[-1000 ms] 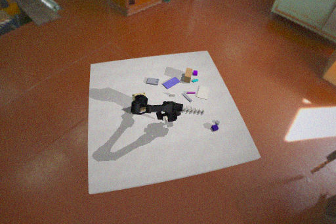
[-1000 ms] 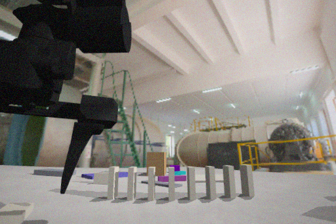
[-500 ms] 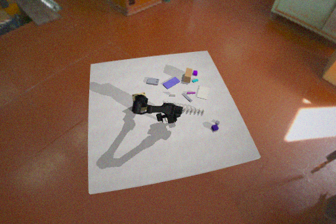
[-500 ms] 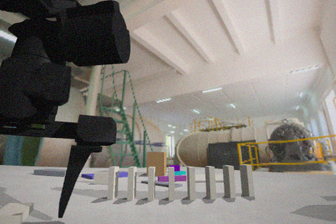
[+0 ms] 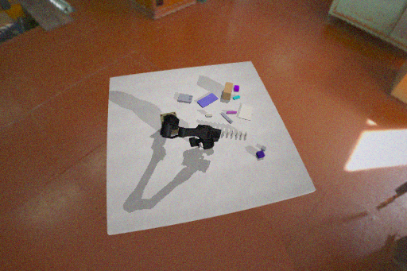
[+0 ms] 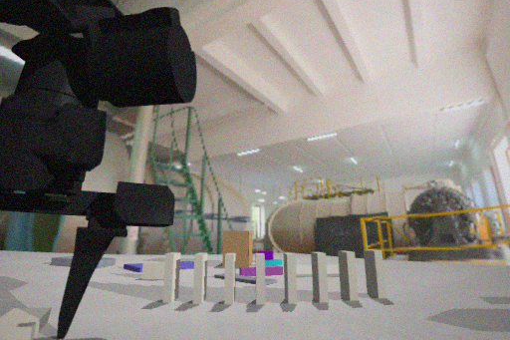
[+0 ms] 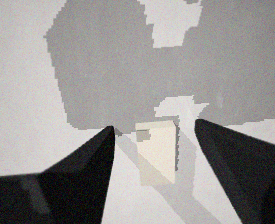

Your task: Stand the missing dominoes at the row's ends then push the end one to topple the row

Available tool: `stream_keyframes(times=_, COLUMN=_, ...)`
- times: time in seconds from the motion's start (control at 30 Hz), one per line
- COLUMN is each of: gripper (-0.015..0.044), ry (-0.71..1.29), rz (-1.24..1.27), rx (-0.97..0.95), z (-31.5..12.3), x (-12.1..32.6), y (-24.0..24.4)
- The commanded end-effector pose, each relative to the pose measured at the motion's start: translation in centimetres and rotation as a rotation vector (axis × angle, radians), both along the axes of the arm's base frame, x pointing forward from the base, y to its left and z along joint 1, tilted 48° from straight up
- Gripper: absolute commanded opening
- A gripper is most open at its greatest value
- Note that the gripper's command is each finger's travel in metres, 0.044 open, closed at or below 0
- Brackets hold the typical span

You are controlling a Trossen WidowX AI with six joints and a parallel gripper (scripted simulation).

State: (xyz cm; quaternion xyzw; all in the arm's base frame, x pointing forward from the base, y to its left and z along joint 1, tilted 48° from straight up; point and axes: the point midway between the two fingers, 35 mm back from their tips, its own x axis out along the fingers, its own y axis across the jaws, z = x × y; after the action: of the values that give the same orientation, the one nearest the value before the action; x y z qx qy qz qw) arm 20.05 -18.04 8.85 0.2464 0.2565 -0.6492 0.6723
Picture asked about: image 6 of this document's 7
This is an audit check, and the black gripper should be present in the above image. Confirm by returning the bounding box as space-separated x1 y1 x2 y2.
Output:
0 88 175 339

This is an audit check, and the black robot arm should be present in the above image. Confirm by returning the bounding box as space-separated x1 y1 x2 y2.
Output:
0 0 197 191

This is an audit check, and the brown block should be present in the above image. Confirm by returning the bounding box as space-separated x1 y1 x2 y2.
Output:
222 231 252 267

